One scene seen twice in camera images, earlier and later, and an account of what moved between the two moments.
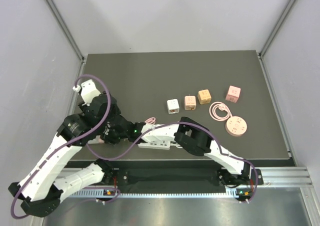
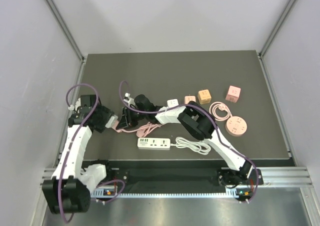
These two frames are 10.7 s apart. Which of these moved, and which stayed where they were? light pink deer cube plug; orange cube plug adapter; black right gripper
Moved: black right gripper
Stayed: orange cube plug adapter; light pink deer cube plug
